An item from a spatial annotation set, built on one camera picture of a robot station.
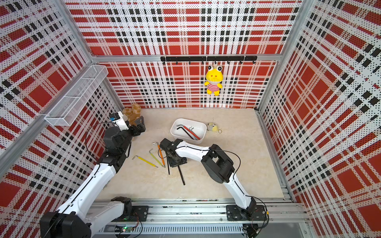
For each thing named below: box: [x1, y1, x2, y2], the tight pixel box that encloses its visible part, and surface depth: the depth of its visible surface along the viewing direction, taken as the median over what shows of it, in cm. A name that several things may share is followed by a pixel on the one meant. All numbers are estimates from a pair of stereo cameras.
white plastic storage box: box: [169, 118, 208, 145], surface depth 109 cm
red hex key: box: [176, 123, 201, 141], surface depth 107 cm
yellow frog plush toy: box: [203, 64, 224, 97], surface depth 95 cm
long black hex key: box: [177, 165, 186, 186], surface depth 88 cm
